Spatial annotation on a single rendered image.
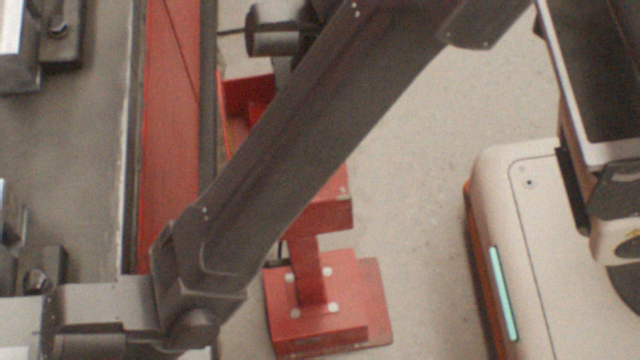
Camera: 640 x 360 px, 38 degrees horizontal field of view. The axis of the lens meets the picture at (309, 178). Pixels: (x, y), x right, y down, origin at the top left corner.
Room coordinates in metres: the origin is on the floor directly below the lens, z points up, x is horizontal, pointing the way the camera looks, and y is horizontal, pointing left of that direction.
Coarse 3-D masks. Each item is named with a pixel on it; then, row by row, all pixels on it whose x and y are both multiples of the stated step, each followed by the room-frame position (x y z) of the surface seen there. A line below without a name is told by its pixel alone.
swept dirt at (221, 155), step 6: (222, 60) 1.30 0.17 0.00; (222, 66) 1.28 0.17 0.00; (222, 72) 1.26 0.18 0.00; (222, 78) 1.25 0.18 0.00; (222, 132) 1.10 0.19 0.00; (222, 138) 1.08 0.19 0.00; (222, 144) 1.07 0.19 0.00; (222, 150) 1.05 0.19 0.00; (222, 156) 1.03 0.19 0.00; (222, 162) 1.02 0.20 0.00; (222, 168) 1.00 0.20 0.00
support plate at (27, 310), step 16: (0, 304) 0.36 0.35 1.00; (16, 304) 0.36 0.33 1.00; (32, 304) 0.36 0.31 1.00; (0, 320) 0.34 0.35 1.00; (16, 320) 0.34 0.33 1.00; (32, 320) 0.34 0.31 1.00; (0, 336) 0.33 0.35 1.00; (16, 336) 0.32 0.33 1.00; (32, 336) 0.32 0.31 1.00; (192, 352) 0.28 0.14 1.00; (208, 352) 0.28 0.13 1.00
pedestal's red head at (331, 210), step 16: (224, 80) 0.73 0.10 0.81; (240, 80) 0.72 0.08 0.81; (256, 80) 0.72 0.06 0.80; (272, 80) 0.73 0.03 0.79; (240, 96) 0.72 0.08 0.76; (256, 96) 0.72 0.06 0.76; (272, 96) 0.73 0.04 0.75; (224, 112) 0.66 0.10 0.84; (240, 112) 0.72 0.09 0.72; (256, 112) 0.70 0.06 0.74; (224, 128) 0.63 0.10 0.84; (240, 128) 0.70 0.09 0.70; (224, 144) 0.61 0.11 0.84; (336, 176) 0.56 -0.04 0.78; (320, 192) 0.54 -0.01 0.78; (336, 192) 0.54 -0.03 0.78; (320, 208) 0.53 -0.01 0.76; (336, 208) 0.53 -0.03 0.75; (352, 208) 0.53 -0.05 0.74; (304, 224) 0.53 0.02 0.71; (320, 224) 0.53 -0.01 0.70; (336, 224) 0.53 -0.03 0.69; (352, 224) 0.53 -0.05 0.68
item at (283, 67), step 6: (300, 54) 0.68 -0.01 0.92; (276, 60) 0.70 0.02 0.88; (282, 60) 0.70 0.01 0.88; (288, 60) 0.70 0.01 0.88; (294, 60) 0.68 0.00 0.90; (300, 60) 0.67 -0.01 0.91; (276, 66) 0.69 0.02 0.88; (282, 66) 0.69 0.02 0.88; (288, 66) 0.69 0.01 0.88; (294, 66) 0.68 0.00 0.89; (276, 72) 0.68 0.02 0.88; (282, 72) 0.68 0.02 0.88; (288, 72) 0.68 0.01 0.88; (276, 78) 0.67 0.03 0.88; (282, 78) 0.67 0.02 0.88; (276, 84) 0.66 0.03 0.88; (282, 84) 0.66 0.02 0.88; (276, 90) 0.66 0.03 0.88
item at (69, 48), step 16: (48, 0) 0.83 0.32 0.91; (64, 0) 0.83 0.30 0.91; (80, 0) 0.83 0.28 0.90; (48, 16) 0.81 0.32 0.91; (64, 16) 0.80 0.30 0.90; (80, 16) 0.80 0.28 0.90; (48, 32) 0.78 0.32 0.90; (80, 32) 0.78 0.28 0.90; (48, 48) 0.75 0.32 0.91; (64, 48) 0.75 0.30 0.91; (80, 48) 0.75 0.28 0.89; (48, 64) 0.73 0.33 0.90; (64, 64) 0.73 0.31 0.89; (80, 64) 0.73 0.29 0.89
